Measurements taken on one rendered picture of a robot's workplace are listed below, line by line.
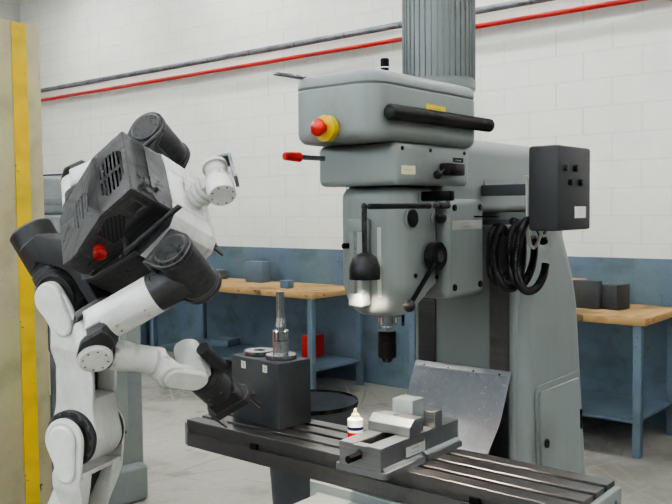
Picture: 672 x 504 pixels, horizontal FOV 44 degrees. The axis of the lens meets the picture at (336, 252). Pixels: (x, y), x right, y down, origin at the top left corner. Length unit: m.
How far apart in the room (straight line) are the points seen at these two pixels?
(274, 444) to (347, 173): 0.76
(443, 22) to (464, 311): 0.81
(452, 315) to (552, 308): 0.29
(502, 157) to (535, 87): 4.24
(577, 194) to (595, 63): 4.30
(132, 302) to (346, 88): 0.67
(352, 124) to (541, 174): 0.50
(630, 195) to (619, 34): 1.15
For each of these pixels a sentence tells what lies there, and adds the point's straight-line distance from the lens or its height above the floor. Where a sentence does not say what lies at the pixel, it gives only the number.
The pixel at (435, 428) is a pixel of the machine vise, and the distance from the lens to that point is 2.11.
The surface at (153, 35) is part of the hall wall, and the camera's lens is 9.69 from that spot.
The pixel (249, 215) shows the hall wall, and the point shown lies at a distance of 8.39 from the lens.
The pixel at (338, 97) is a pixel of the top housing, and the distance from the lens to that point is 1.91.
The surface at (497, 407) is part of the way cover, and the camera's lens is 2.34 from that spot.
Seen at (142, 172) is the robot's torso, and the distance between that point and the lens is 1.91.
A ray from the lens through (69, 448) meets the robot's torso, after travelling 2.15.
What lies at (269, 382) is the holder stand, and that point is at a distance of 2.36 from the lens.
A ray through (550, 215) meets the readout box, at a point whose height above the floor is 1.55.
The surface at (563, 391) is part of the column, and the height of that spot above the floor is 1.03.
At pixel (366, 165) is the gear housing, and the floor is 1.68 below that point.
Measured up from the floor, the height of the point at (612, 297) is 0.96.
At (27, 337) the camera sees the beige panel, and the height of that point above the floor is 1.09.
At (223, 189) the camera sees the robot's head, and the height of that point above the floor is 1.62.
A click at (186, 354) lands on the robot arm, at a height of 1.23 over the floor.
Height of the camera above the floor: 1.58
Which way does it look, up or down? 3 degrees down
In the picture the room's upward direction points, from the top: 1 degrees counter-clockwise
